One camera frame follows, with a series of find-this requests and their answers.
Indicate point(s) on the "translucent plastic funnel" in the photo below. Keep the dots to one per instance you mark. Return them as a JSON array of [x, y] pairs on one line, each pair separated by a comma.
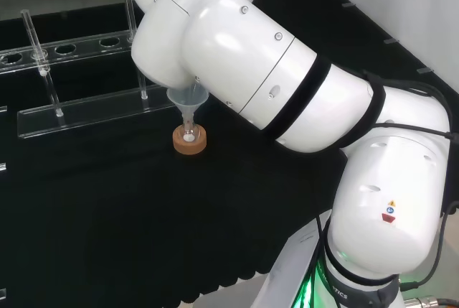
[[186, 101]]

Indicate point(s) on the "pale board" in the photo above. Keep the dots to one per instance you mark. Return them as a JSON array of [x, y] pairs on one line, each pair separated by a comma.
[[287, 268]]

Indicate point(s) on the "grey tape strip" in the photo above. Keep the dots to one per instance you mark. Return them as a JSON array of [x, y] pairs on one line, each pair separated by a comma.
[[391, 41], [348, 4], [425, 70]]

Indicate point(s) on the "clear acrylic funnel stand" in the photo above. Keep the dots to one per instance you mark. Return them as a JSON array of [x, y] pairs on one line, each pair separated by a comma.
[[89, 114]]

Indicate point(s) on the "black bench cloth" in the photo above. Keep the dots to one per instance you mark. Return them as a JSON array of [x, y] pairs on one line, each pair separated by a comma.
[[107, 214]]

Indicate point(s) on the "clear cloth clip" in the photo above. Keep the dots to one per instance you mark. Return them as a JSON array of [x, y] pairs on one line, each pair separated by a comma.
[[2, 167], [3, 108], [2, 293]]

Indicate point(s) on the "small round-bottom glass flask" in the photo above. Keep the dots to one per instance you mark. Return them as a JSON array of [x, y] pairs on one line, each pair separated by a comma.
[[189, 135]]

